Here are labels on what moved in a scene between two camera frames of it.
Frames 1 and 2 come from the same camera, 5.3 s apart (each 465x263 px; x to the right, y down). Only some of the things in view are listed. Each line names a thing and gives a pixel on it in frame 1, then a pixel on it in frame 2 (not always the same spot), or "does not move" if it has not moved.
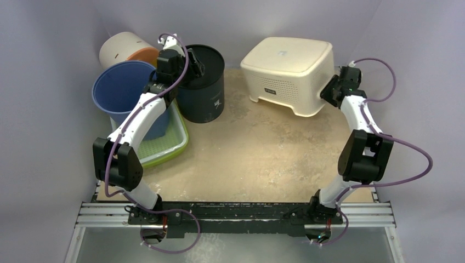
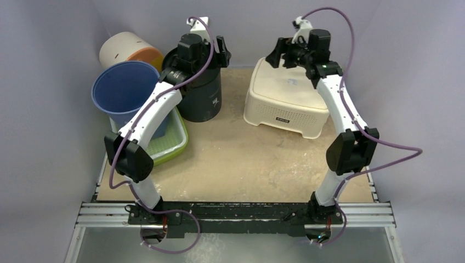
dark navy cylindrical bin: x=200 y=99 does not move
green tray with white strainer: x=153 y=150 does not move
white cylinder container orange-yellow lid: x=126 y=46 does not move
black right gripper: x=330 y=92 to x=284 y=51
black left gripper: x=195 y=68 to x=220 y=60
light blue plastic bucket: x=117 y=89 does not move
